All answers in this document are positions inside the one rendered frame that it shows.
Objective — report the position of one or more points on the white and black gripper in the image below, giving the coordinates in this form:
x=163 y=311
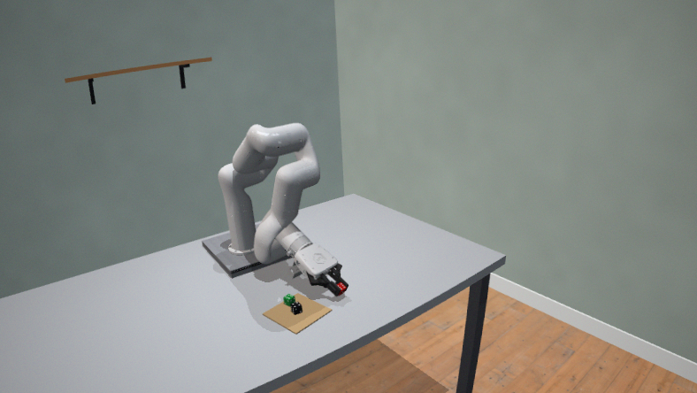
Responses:
x=314 y=259

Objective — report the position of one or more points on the red die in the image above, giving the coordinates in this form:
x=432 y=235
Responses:
x=342 y=287

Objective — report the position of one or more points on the black die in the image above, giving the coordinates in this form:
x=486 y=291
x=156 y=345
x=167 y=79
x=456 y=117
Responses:
x=296 y=308

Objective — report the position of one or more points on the tan square mat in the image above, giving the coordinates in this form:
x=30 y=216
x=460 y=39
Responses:
x=312 y=311

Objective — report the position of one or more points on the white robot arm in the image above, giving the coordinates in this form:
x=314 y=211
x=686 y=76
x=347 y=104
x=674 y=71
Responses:
x=259 y=150

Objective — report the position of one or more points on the green die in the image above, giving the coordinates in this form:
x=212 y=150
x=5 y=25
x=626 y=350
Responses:
x=289 y=299

